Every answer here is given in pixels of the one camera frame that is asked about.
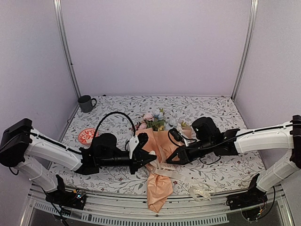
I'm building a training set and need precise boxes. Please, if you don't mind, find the dark grey mug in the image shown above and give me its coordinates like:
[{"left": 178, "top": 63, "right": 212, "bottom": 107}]
[{"left": 77, "top": 95, "right": 97, "bottom": 113}]

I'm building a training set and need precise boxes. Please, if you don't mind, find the white lace ribbon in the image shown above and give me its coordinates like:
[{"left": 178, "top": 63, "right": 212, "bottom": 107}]
[{"left": 146, "top": 151, "right": 216, "bottom": 205}]

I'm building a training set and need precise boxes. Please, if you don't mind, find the blue fake flower stem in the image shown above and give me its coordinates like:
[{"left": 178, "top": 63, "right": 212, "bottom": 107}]
[{"left": 152, "top": 108, "right": 183, "bottom": 131}]

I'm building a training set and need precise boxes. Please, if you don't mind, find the beige wrapping paper sheet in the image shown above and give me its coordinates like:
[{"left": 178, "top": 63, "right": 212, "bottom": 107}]
[{"left": 136, "top": 129, "right": 180, "bottom": 213}]

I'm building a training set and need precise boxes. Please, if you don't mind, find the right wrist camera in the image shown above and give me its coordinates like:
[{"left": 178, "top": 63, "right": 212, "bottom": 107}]
[{"left": 168, "top": 128, "right": 188, "bottom": 146}]

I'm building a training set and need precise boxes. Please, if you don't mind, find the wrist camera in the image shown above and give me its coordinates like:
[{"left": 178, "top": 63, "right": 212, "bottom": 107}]
[
  {"left": 127, "top": 133, "right": 148, "bottom": 159},
  {"left": 168, "top": 128, "right": 188, "bottom": 146}
]

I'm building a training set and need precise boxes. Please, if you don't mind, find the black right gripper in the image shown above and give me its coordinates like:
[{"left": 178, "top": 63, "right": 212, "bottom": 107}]
[{"left": 166, "top": 138, "right": 214, "bottom": 166}]

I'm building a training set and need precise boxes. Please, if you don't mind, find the right aluminium frame post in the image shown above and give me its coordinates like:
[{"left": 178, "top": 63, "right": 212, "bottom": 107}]
[{"left": 231, "top": 0, "right": 259, "bottom": 102}]

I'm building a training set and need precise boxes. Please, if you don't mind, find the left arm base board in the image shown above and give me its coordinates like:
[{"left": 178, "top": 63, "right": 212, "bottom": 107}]
[{"left": 46, "top": 190, "right": 87, "bottom": 210}]

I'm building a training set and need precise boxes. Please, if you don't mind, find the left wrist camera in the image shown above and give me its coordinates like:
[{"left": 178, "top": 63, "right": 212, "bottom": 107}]
[{"left": 127, "top": 133, "right": 148, "bottom": 159}]

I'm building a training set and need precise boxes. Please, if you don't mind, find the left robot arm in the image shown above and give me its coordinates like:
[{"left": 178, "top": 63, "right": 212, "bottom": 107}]
[{"left": 0, "top": 118, "right": 157, "bottom": 204}]

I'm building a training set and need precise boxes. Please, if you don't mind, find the pale pink white flower stem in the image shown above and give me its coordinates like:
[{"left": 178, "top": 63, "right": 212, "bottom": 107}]
[{"left": 138, "top": 112, "right": 154, "bottom": 130}]

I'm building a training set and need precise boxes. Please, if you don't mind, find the right arm base board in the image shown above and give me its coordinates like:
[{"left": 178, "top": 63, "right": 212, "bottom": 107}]
[{"left": 226, "top": 192, "right": 268, "bottom": 221}]

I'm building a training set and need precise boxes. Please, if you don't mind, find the aluminium frame post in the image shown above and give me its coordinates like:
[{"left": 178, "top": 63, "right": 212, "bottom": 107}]
[
  {"left": 53, "top": 0, "right": 81, "bottom": 98},
  {"left": 231, "top": 0, "right": 259, "bottom": 102}
]

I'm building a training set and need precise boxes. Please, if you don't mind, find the red white patterned dish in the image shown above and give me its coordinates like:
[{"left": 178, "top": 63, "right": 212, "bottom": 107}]
[{"left": 78, "top": 128, "right": 95, "bottom": 145}]

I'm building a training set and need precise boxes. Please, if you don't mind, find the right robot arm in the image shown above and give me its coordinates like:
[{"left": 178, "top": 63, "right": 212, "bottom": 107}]
[{"left": 166, "top": 115, "right": 301, "bottom": 205}]

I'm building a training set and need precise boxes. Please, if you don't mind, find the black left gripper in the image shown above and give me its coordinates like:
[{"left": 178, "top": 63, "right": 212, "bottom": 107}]
[{"left": 99, "top": 151, "right": 157, "bottom": 175}]

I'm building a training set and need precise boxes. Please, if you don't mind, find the left aluminium frame post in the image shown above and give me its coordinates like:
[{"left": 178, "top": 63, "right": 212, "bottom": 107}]
[{"left": 53, "top": 0, "right": 81, "bottom": 98}]

